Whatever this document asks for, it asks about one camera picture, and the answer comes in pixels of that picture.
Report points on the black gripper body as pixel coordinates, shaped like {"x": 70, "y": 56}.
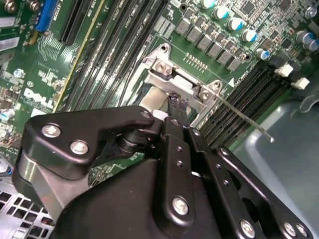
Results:
{"x": 112, "y": 211}

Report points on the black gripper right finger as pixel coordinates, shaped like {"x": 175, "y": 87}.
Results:
{"x": 221, "y": 174}

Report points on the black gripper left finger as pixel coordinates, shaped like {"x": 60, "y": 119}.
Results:
{"x": 99, "y": 119}

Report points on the metal socket cover frame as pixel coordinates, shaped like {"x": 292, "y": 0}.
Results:
{"x": 162, "y": 81}

